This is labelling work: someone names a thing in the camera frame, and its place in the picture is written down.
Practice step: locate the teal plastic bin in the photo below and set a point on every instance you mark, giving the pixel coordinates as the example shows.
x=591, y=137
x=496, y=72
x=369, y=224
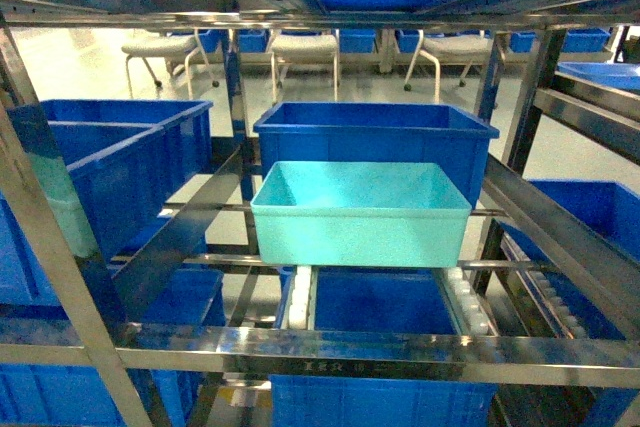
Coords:
x=359, y=214

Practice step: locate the stainless steel shelf rack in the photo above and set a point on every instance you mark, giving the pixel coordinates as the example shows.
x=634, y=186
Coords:
x=609, y=277

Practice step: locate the blue bin left shelf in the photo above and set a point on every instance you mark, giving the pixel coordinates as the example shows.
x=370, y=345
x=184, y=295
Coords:
x=107, y=166

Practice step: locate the blue bin shelf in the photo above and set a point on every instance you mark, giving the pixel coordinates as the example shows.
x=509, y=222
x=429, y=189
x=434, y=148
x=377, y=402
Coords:
x=107, y=166
x=611, y=210

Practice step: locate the blue bin right shelf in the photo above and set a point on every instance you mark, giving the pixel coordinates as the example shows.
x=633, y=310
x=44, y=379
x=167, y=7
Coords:
x=611, y=210

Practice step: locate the blue bin behind teal bin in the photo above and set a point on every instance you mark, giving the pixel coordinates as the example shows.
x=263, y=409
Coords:
x=446, y=135

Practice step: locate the blue bin lower centre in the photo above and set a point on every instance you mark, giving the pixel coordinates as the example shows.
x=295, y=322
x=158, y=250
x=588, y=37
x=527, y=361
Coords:
x=382, y=301

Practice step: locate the white roller track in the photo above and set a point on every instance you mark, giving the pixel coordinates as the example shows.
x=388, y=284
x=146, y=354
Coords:
x=300, y=293

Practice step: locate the grey chair middle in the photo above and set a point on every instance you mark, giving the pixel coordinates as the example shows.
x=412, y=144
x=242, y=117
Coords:
x=286, y=49

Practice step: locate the grey chair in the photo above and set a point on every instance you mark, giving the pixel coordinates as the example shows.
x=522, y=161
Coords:
x=286, y=49
x=187, y=47
x=468, y=48

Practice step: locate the grey chair left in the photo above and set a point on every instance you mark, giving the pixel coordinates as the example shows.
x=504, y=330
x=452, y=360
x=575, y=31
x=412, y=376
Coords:
x=187, y=47

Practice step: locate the grey chair right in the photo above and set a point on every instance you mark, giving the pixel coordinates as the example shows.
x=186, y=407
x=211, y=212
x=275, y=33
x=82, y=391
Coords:
x=468, y=48

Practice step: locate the blue bin bottom centre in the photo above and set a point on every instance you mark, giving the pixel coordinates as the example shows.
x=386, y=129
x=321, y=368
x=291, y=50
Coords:
x=336, y=401

